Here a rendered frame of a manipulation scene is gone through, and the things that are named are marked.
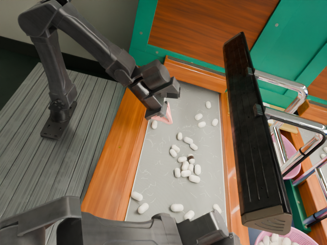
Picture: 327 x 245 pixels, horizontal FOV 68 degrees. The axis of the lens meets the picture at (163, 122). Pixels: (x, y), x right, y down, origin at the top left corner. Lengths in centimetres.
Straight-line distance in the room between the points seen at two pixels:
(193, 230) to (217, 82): 72
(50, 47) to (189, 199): 60
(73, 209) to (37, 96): 78
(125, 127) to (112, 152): 12
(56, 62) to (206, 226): 60
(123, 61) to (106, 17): 136
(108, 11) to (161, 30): 101
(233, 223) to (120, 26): 167
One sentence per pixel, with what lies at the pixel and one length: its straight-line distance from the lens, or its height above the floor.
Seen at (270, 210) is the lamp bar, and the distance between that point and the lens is 43.
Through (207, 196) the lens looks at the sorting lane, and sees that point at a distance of 82.
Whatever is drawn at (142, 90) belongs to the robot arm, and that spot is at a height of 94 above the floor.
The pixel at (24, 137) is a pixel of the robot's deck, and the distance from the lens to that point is 95.
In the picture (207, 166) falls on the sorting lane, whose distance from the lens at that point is 88.
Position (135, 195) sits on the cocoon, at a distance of 73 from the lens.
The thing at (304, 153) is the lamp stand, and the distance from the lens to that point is 68.
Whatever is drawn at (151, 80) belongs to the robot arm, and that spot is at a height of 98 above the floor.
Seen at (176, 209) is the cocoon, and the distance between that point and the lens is 74.
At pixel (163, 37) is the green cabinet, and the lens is 108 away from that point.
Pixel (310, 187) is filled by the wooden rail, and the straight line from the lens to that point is 106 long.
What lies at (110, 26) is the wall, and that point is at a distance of 208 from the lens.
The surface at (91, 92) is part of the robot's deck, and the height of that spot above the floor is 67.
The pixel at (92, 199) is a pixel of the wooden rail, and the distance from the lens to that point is 70.
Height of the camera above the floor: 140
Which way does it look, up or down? 44 degrees down
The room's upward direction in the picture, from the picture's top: 22 degrees clockwise
